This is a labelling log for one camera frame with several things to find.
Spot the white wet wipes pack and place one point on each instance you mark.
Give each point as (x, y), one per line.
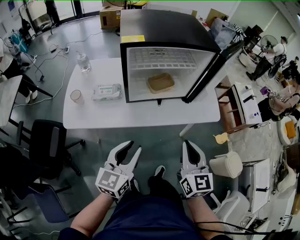
(106, 92)

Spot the black yellow machine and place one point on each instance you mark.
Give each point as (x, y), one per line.
(138, 2)

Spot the wooden shelf unit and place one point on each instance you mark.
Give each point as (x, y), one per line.
(230, 112)

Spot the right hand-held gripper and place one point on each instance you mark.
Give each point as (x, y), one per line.
(197, 184)

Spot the black standing fan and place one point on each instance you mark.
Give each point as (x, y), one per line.
(268, 42)

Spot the blue metal chair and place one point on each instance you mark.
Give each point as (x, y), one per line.
(50, 204)

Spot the blue white striped bag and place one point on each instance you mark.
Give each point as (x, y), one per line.
(20, 42)

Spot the cream waste bin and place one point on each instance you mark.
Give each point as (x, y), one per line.
(227, 164)

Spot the yellow paper scrap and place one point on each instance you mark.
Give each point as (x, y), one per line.
(222, 138)

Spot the person's right shoe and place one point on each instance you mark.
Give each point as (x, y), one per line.
(160, 170)

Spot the brown cardboard box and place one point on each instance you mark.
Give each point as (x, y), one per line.
(110, 17)

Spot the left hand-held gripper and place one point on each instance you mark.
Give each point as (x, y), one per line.
(112, 181)

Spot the white low cabinet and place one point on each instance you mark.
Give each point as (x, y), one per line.
(259, 182)

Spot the black mini fridge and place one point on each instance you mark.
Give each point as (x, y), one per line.
(164, 25)

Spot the white plastic chair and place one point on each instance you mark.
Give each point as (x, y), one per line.
(234, 204)

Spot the white power strip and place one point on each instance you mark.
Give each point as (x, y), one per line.
(66, 49)

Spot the person's right forearm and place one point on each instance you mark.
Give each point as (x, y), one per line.
(201, 213)

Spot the brown paper tray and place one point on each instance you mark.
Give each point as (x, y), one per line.
(161, 83)

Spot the person's dark blue clothing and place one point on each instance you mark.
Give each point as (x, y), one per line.
(150, 218)

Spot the person's left forearm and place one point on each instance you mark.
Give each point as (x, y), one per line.
(93, 211)

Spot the person's left shoe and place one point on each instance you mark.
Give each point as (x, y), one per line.
(136, 185)

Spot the person's shoe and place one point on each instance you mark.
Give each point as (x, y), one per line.
(136, 185)
(160, 170)

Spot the clear plastic cup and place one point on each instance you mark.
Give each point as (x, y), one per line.
(77, 97)

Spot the yellow warning sticker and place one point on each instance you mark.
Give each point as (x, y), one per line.
(132, 38)

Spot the striped black white fabric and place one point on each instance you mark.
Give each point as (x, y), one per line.
(239, 30)

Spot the black office chair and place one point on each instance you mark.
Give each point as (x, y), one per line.
(50, 145)

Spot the grey side table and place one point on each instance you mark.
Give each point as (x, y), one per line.
(8, 98)

